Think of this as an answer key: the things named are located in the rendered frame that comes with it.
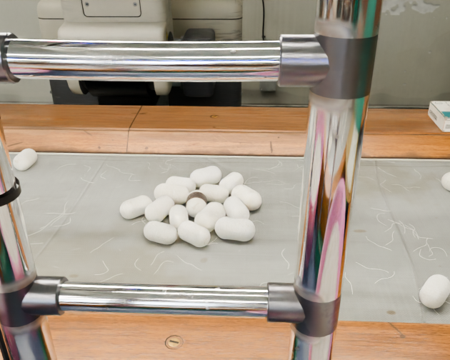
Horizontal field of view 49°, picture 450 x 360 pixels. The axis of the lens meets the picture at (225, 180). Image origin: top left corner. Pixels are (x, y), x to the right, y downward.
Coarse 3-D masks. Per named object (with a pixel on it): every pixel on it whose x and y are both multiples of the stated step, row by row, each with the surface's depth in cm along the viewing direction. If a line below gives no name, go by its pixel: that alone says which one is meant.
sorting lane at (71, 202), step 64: (64, 192) 54; (128, 192) 54; (384, 192) 54; (448, 192) 54; (64, 256) 44; (128, 256) 44; (192, 256) 44; (256, 256) 44; (384, 256) 44; (448, 256) 44; (384, 320) 37; (448, 320) 37
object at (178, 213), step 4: (172, 208) 48; (176, 208) 48; (180, 208) 48; (184, 208) 48; (172, 212) 48; (176, 212) 47; (180, 212) 47; (184, 212) 48; (172, 216) 47; (176, 216) 47; (180, 216) 47; (184, 216) 47; (172, 220) 47; (176, 220) 47; (180, 220) 47; (184, 220) 47; (188, 220) 47; (172, 224) 47; (176, 224) 47; (176, 228) 47
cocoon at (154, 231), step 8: (152, 224) 45; (160, 224) 45; (168, 224) 45; (144, 232) 45; (152, 232) 45; (160, 232) 45; (168, 232) 45; (176, 232) 45; (152, 240) 45; (160, 240) 45; (168, 240) 45
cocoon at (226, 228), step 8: (224, 216) 46; (216, 224) 46; (224, 224) 45; (232, 224) 45; (240, 224) 45; (248, 224) 45; (216, 232) 46; (224, 232) 45; (232, 232) 45; (240, 232) 45; (248, 232) 45; (240, 240) 45; (248, 240) 45
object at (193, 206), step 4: (192, 200) 49; (196, 200) 49; (200, 200) 49; (188, 204) 49; (192, 204) 48; (196, 204) 48; (200, 204) 49; (204, 204) 49; (188, 208) 49; (192, 208) 48; (196, 208) 48; (200, 208) 48; (188, 212) 49; (192, 212) 49; (196, 212) 48; (192, 216) 49
